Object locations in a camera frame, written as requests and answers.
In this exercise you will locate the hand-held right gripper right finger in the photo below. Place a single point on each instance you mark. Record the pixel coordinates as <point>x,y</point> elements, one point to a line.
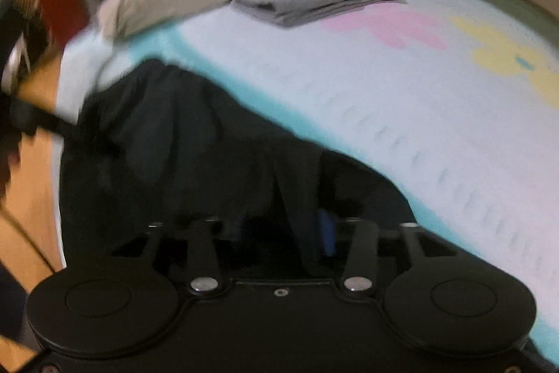
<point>326,235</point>

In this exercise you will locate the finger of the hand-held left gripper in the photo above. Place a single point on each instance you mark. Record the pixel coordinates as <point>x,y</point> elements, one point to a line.
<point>43,117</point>

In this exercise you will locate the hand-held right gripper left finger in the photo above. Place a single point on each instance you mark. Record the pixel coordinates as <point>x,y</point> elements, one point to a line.
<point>205,244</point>

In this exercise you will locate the black pants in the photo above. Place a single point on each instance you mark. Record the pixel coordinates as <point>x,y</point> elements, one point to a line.
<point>174,145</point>

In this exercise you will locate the floral bed blanket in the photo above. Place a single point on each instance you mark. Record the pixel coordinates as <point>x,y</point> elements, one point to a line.
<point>393,93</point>

